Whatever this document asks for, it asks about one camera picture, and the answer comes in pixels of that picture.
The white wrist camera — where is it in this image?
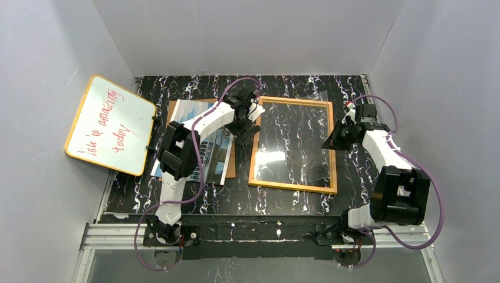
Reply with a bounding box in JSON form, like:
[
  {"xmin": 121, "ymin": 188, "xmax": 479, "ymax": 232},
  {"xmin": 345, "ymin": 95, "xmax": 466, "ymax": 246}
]
[
  {"xmin": 341, "ymin": 102, "xmax": 356, "ymax": 125},
  {"xmin": 248, "ymin": 103, "xmax": 265, "ymax": 122}
]

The building photo print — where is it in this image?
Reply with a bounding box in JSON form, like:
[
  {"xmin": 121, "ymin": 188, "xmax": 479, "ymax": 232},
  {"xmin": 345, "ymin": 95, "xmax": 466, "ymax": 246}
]
[{"xmin": 150, "ymin": 99, "xmax": 235, "ymax": 186}]

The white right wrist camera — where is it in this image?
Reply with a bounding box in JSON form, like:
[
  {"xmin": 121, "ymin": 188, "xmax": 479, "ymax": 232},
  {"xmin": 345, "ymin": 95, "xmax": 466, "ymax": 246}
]
[{"xmin": 341, "ymin": 102, "xmax": 356, "ymax": 125}]

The whiteboard with red writing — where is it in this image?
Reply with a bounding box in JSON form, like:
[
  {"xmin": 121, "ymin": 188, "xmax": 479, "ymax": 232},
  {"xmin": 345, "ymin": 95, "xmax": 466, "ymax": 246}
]
[{"xmin": 64, "ymin": 75, "xmax": 156, "ymax": 176}]

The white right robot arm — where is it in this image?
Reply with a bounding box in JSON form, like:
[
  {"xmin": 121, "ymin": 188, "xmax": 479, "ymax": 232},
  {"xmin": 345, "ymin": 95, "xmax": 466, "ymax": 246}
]
[{"xmin": 322, "ymin": 103, "xmax": 430, "ymax": 231}]

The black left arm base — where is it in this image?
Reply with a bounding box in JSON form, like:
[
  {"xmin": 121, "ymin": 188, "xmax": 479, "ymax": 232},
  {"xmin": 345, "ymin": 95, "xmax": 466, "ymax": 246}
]
[{"xmin": 142, "ymin": 225, "xmax": 201, "ymax": 247}]

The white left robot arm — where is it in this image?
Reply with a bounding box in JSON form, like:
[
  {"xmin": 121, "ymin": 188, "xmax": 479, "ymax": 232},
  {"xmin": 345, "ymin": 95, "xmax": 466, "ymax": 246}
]
[{"xmin": 155, "ymin": 90, "xmax": 265, "ymax": 226}]

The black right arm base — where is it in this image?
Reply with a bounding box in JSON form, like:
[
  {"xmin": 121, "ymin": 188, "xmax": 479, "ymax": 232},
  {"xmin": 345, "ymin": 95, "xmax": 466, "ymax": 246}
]
[{"xmin": 311, "ymin": 224, "xmax": 374, "ymax": 253}]

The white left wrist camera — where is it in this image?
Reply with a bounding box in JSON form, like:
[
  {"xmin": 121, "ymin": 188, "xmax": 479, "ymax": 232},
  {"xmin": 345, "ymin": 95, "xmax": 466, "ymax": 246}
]
[{"xmin": 248, "ymin": 103, "xmax": 265, "ymax": 122}]

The yellow wooden picture frame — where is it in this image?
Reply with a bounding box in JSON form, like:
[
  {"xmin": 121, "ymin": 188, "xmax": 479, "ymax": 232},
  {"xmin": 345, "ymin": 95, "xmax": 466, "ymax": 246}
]
[{"xmin": 248, "ymin": 96, "xmax": 338, "ymax": 195}]

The aluminium rail base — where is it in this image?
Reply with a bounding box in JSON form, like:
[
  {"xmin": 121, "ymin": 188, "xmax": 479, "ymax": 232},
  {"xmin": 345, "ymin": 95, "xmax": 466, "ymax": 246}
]
[{"xmin": 73, "ymin": 216, "xmax": 443, "ymax": 282}]

